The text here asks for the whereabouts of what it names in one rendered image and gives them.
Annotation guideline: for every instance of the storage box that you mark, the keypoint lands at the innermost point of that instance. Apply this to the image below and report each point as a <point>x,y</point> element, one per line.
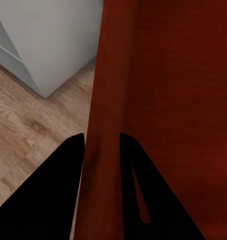
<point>161,78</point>

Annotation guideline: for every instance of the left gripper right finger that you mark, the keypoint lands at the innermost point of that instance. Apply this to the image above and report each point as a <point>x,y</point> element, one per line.
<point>169,219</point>

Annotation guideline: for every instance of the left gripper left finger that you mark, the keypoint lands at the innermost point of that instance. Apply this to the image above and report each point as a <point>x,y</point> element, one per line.
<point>43,206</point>

